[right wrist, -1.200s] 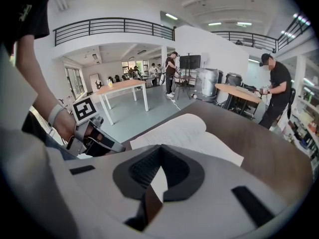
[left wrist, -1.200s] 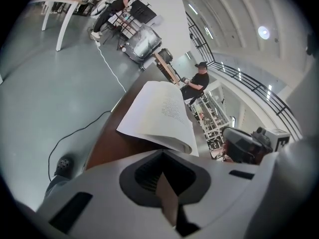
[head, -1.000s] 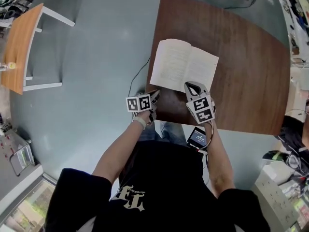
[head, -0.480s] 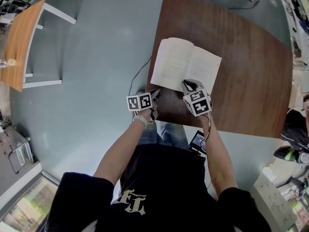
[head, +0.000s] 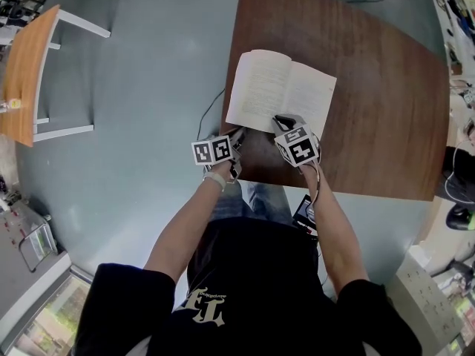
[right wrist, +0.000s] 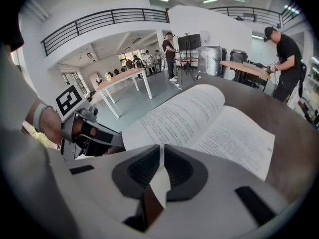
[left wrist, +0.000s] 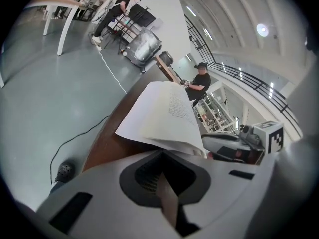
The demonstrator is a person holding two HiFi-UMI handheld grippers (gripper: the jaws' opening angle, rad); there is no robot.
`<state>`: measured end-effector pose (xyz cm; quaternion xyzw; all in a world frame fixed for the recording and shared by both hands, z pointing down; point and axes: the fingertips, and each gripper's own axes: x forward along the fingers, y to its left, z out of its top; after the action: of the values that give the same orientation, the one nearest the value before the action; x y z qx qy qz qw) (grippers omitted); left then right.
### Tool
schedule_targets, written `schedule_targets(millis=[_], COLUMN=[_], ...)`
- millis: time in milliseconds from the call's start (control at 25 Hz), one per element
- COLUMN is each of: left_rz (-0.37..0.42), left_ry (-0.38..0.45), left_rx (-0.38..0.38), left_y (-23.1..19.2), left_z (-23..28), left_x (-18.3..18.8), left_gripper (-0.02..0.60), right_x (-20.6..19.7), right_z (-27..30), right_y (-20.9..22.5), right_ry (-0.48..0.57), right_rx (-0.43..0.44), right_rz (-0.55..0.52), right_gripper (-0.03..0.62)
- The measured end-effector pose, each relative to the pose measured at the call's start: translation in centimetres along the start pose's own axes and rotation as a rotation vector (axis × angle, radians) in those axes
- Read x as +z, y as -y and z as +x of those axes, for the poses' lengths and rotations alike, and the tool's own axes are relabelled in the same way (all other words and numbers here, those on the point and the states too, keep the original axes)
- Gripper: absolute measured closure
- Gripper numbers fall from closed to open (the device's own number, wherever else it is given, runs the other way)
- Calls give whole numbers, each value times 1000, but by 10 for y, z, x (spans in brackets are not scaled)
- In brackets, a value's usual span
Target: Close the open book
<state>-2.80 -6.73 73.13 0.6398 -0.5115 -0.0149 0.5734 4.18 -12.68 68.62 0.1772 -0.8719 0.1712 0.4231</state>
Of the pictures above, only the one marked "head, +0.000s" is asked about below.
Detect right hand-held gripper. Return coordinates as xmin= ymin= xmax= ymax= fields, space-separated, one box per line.
xmin=272 ymin=113 xmax=321 ymax=169

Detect small yellow label bottle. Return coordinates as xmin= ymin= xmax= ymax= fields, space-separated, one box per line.
xmin=1 ymin=97 xmax=23 ymax=113

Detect person's black printed t-shirt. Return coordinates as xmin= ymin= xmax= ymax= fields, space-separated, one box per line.
xmin=73 ymin=219 xmax=424 ymax=356

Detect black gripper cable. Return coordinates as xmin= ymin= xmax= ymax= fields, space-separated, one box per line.
xmin=298 ymin=131 xmax=324 ymax=207

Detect person's left forearm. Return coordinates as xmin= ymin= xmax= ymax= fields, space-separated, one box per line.
xmin=143 ymin=161 xmax=233 ymax=285

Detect light wooden desk white frame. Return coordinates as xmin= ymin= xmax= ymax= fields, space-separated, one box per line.
xmin=0 ymin=4 xmax=112 ymax=148

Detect thick paperback book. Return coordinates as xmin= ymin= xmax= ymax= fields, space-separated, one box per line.
xmin=225 ymin=49 xmax=338 ymax=140

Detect dark wooden table white legs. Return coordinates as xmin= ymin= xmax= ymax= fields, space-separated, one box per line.
xmin=220 ymin=0 xmax=451 ymax=202

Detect black floor cable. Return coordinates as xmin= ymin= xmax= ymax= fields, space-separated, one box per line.
xmin=198 ymin=87 xmax=226 ymax=140

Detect person's blue jeans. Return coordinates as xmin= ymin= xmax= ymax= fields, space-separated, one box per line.
xmin=211 ymin=182 xmax=294 ymax=225

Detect person's right forearm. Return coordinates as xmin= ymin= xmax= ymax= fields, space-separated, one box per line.
xmin=302 ymin=161 xmax=370 ymax=303

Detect black waist-worn device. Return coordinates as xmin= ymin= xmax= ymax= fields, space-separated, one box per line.
xmin=292 ymin=194 xmax=318 ymax=233

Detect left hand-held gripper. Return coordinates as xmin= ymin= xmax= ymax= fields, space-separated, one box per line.
xmin=191 ymin=128 xmax=246 ymax=181

